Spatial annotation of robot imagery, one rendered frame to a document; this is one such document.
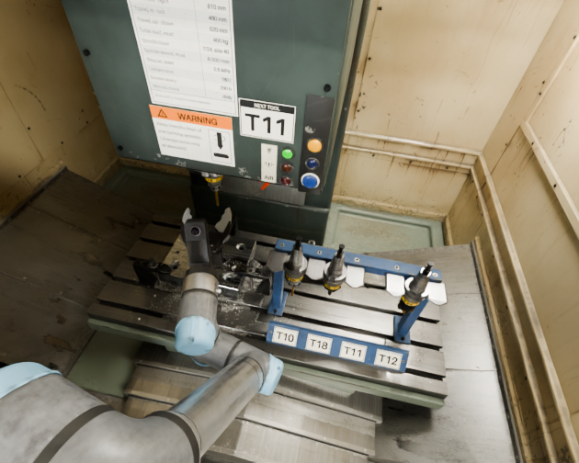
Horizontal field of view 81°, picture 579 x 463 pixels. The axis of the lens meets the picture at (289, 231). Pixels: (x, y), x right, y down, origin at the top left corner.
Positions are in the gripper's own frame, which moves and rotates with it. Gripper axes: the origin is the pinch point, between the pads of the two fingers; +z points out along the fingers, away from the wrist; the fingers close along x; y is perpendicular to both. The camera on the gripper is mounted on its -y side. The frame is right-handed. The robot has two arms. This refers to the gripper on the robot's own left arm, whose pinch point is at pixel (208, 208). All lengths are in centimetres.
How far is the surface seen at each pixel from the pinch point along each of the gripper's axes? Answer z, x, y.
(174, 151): -3.7, -4.0, -20.0
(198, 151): -5.2, 1.1, -21.0
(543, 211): 7, 102, 10
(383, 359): -25, 51, 43
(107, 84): -0.4, -13.7, -31.6
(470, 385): -30, 83, 55
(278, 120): -9.2, 16.1, -30.3
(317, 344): -19, 31, 43
